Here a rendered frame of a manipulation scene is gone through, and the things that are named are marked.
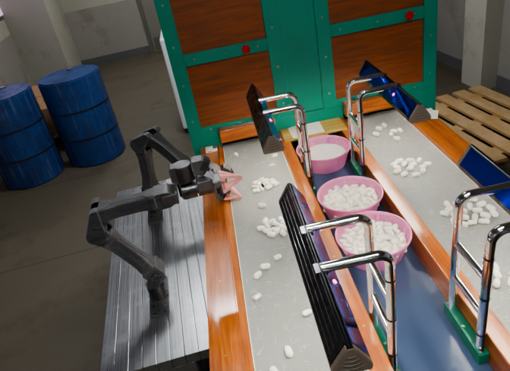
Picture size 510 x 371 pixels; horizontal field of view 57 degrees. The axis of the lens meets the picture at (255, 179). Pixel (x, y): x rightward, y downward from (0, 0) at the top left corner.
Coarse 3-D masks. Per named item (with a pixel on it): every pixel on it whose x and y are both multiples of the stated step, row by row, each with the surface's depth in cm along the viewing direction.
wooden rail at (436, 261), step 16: (368, 160) 211; (368, 176) 208; (384, 176) 197; (384, 192) 189; (400, 192) 185; (400, 208) 176; (416, 224) 166; (416, 240) 163; (432, 240) 158; (432, 256) 151; (448, 256) 150; (432, 272) 154; (448, 272) 144; (448, 288) 143; (464, 304) 133; (496, 320) 126; (496, 336) 122; (496, 352) 120; (496, 368) 121
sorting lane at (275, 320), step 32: (256, 160) 235; (256, 224) 188; (256, 256) 170; (288, 256) 167; (256, 288) 156; (288, 288) 153; (256, 320) 144; (288, 320) 142; (256, 352) 134; (320, 352) 130
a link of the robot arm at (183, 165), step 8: (184, 160) 150; (168, 168) 147; (176, 168) 146; (184, 168) 146; (176, 176) 148; (184, 176) 147; (192, 176) 149; (176, 192) 149; (168, 200) 149; (176, 200) 149
